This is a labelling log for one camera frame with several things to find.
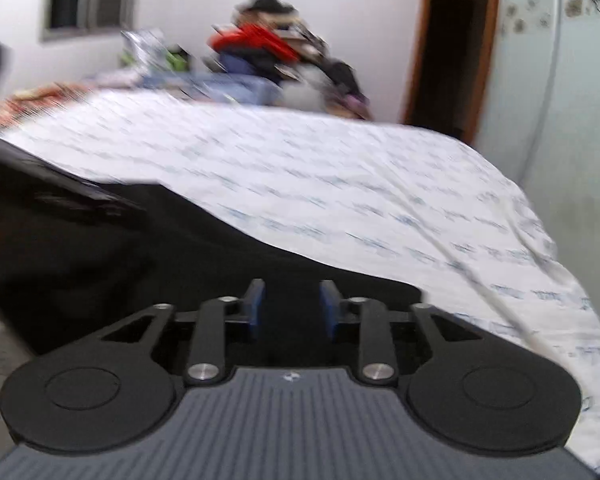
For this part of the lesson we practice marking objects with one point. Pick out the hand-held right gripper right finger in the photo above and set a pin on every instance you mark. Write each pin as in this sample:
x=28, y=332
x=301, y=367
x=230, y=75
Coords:
x=330, y=307

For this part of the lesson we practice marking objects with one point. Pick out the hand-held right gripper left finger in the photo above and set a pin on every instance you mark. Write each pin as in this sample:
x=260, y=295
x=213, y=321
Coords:
x=255, y=307

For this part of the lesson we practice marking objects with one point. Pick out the black pants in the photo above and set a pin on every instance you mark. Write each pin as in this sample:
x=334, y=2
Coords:
x=130, y=270

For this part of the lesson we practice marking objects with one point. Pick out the floral striped blanket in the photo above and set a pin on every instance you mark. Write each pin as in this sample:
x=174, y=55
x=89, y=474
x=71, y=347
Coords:
x=35, y=105

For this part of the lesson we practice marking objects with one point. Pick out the white script-print bed sheet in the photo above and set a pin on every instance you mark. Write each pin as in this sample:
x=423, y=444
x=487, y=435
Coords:
x=305, y=180

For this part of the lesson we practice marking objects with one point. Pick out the floral pillow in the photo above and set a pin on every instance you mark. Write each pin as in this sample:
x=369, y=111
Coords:
x=142, y=47

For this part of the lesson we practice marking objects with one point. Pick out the green plastic stool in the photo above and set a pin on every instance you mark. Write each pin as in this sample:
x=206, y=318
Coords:
x=177, y=62

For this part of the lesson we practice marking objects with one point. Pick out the grey plastic bag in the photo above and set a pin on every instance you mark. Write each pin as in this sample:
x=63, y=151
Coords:
x=302, y=96

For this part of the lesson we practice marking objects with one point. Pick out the light blue blanket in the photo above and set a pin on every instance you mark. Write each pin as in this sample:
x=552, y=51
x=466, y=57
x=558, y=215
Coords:
x=220, y=87

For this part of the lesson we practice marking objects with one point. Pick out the pile of clothes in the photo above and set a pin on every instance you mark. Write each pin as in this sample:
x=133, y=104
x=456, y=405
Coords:
x=275, y=45

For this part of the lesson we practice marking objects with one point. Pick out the white wardrobe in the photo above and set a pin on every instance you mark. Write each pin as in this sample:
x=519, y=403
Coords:
x=565, y=110

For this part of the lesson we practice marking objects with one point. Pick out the wooden door frame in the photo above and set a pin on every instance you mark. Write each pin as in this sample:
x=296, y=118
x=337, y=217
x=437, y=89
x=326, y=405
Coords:
x=485, y=50

